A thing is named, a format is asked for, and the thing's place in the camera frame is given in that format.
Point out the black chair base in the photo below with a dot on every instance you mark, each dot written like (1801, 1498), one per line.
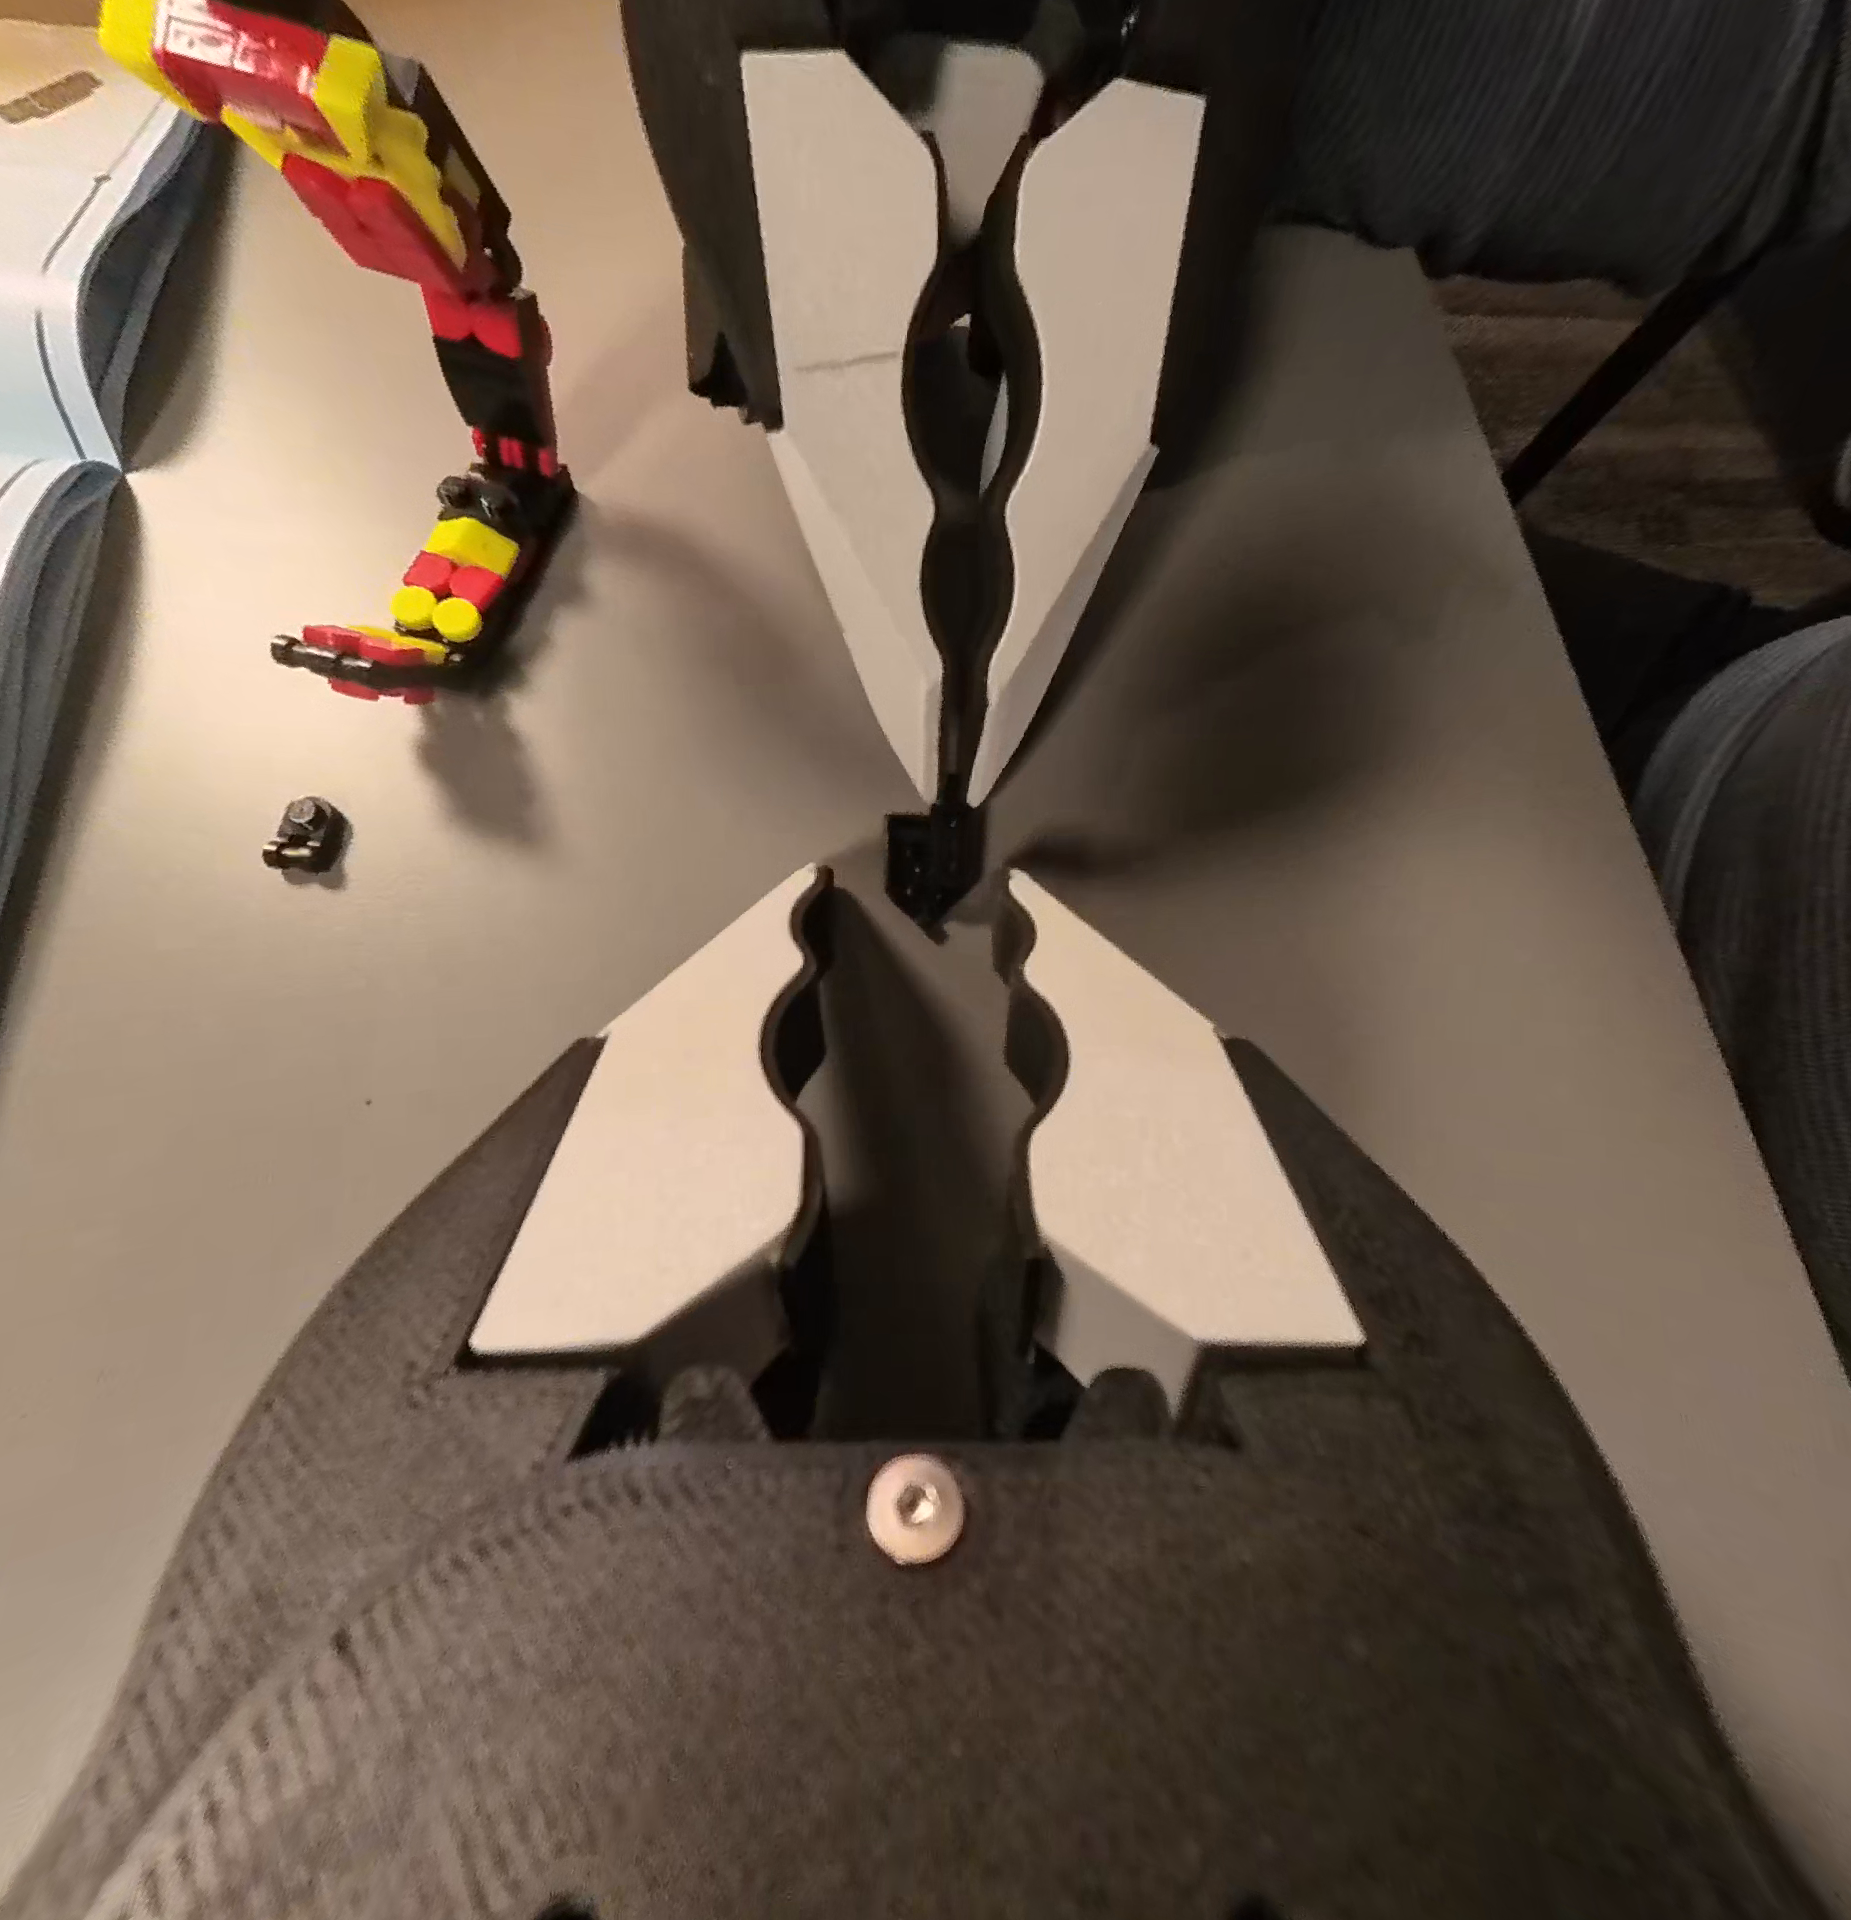
(1616, 391)

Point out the black toy brick piece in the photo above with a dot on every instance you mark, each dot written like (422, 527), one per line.
(306, 837)

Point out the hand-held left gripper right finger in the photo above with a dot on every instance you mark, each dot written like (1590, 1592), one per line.
(1179, 1201)

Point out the open instruction booklet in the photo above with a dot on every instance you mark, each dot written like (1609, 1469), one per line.
(24, 450)

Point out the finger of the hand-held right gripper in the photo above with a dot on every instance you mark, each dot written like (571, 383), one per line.
(1089, 375)
(836, 375)

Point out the small black toy brick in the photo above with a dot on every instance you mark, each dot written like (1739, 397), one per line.
(933, 870)

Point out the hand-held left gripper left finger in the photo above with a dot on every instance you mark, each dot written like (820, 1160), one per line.
(655, 1201)

